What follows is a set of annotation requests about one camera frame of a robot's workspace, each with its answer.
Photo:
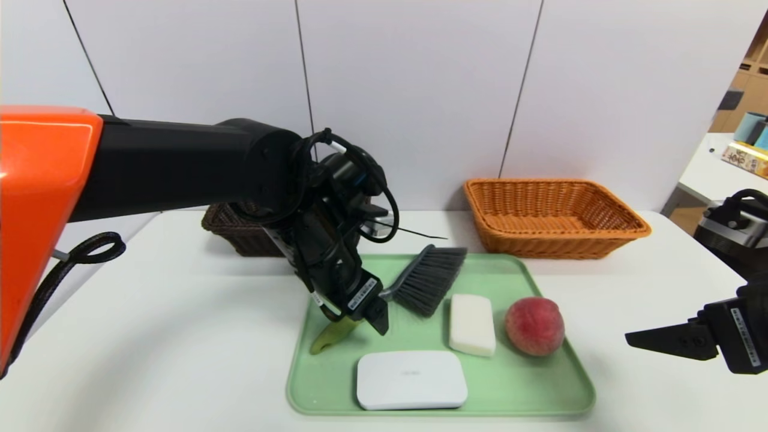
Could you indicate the blue cup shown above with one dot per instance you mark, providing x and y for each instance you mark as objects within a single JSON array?
[{"x": 747, "y": 127}]

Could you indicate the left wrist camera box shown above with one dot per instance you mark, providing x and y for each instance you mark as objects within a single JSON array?
[{"x": 372, "y": 219}]

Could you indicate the white rectangular eraser box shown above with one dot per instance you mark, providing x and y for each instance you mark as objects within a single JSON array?
[{"x": 411, "y": 379}]

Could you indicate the dark brown wicker basket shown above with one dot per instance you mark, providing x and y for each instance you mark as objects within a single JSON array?
[{"x": 240, "y": 240}]

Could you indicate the red peach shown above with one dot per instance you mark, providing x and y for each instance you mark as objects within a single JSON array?
[{"x": 534, "y": 327}]

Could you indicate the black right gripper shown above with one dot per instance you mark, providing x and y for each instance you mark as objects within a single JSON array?
[{"x": 741, "y": 336}]

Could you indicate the light green plastic tray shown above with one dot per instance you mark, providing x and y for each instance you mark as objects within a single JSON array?
[{"x": 522, "y": 384}]

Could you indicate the wooden shelf unit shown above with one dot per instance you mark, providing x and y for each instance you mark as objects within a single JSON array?
[{"x": 750, "y": 84}]

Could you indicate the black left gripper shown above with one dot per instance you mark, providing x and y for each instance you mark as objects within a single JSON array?
[{"x": 361, "y": 296}]

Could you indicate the orange wicker basket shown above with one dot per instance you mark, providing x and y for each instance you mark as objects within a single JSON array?
[{"x": 552, "y": 207}]

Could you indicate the white side table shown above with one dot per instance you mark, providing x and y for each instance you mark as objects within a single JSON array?
[{"x": 714, "y": 174}]

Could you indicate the yellow printed box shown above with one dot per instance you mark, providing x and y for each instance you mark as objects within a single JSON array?
[{"x": 747, "y": 159}]

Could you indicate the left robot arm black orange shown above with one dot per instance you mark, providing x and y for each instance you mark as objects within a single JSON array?
[{"x": 180, "y": 162}]

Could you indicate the white soap bar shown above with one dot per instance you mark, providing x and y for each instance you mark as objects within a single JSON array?
[{"x": 472, "y": 324}]

